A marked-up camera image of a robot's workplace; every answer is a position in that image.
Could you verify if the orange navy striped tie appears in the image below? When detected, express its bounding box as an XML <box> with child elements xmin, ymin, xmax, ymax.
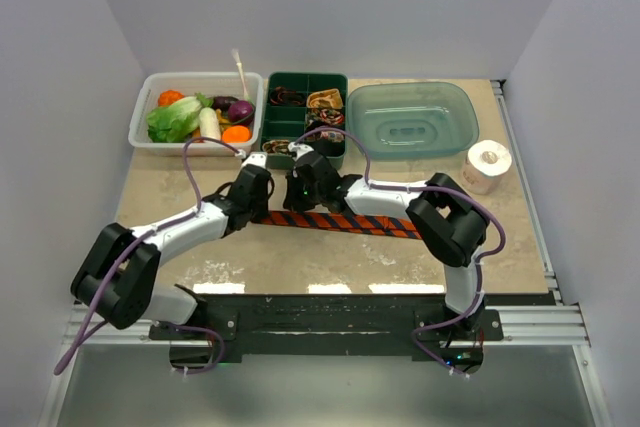
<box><xmin>254</xmin><ymin>211</ymin><xmax>421</xmax><ymax>240</ymax></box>

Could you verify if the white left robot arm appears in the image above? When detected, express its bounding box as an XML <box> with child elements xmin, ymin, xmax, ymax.
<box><xmin>70</xmin><ymin>162</ymin><xmax>273</xmax><ymax>339</ymax></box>

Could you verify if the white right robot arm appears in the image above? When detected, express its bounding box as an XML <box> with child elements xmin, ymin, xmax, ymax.
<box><xmin>285</xmin><ymin>142</ymin><xmax>488</xmax><ymax>340</ymax></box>

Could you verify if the white toilet paper roll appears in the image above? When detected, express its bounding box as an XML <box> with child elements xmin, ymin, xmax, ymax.
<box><xmin>461</xmin><ymin>140</ymin><xmax>513</xmax><ymax>195</ymax></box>

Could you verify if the brown swirl rolled tie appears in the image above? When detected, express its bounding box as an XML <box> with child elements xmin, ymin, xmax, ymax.
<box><xmin>262</xmin><ymin>139</ymin><xmax>293</xmax><ymax>156</ymax></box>

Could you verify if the dark patterned rolled tie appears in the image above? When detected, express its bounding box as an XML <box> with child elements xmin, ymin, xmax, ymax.
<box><xmin>306</xmin><ymin>108</ymin><xmax>345</xmax><ymax>127</ymax></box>

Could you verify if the orange carrot slice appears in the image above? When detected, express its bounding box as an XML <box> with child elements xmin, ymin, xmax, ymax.
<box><xmin>221</xmin><ymin>125</ymin><xmax>252</xmax><ymax>144</ymax></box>

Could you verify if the green compartment box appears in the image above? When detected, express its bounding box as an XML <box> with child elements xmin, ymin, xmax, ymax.
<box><xmin>259</xmin><ymin>71</ymin><xmax>348</xmax><ymax>171</ymax></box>

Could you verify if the tan rolled tie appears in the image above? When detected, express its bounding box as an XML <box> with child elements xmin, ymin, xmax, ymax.
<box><xmin>306</xmin><ymin>88</ymin><xmax>344</xmax><ymax>110</ymax></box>

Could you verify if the white radish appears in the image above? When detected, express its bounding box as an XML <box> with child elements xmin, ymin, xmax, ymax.
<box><xmin>198</xmin><ymin>107</ymin><xmax>221</xmax><ymax>140</ymax></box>

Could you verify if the purple onion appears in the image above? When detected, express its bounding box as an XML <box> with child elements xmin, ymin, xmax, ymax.
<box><xmin>227</xmin><ymin>100</ymin><xmax>255</xmax><ymax>126</ymax></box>

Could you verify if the black orange rolled tie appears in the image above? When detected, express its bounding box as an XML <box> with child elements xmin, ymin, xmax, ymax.
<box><xmin>268</xmin><ymin>86</ymin><xmax>307</xmax><ymax>106</ymax></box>

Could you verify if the white plastic basket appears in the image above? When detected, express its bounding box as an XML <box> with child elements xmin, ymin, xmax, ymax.
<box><xmin>128</xmin><ymin>71</ymin><xmax>265</xmax><ymax>156</ymax></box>

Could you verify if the dark eggplant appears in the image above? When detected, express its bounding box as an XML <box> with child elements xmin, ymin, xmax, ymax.
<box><xmin>212</xmin><ymin>96</ymin><xmax>239</xmax><ymax>112</ymax></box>

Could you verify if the teal plastic tub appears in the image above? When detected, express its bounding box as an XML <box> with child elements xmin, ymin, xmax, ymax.
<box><xmin>345</xmin><ymin>82</ymin><xmax>479</xmax><ymax>161</ymax></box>

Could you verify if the green lettuce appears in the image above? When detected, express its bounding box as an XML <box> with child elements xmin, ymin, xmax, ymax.
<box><xmin>146</xmin><ymin>93</ymin><xmax>213</xmax><ymax>143</ymax></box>

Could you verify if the orange pumpkin toy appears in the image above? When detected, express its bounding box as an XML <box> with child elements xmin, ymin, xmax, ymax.
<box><xmin>157</xmin><ymin>90</ymin><xmax>184</xmax><ymax>107</ymax></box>

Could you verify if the white scallion stalk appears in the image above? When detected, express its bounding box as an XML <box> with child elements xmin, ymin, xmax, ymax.
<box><xmin>231</xmin><ymin>48</ymin><xmax>251</xmax><ymax>101</ymax></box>

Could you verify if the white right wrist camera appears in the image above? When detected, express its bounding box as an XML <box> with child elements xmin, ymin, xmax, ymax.
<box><xmin>287</xmin><ymin>142</ymin><xmax>314</xmax><ymax>159</ymax></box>

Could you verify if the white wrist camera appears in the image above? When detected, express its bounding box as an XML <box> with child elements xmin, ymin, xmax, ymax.
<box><xmin>287</xmin><ymin>142</ymin><xmax>314</xmax><ymax>159</ymax></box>
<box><xmin>242</xmin><ymin>152</ymin><xmax>268</xmax><ymax>170</ymax></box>

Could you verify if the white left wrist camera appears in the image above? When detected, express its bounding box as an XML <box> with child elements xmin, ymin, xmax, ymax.
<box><xmin>242</xmin><ymin>152</ymin><xmax>268</xmax><ymax>170</ymax></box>

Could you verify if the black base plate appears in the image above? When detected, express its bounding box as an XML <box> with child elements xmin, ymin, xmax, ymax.
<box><xmin>149</xmin><ymin>294</ymin><xmax>504</xmax><ymax>367</ymax></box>

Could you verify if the aluminium frame rail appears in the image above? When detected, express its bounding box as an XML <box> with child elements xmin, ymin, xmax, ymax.
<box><xmin>62</xmin><ymin>79</ymin><xmax>614</xmax><ymax>427</ymax></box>

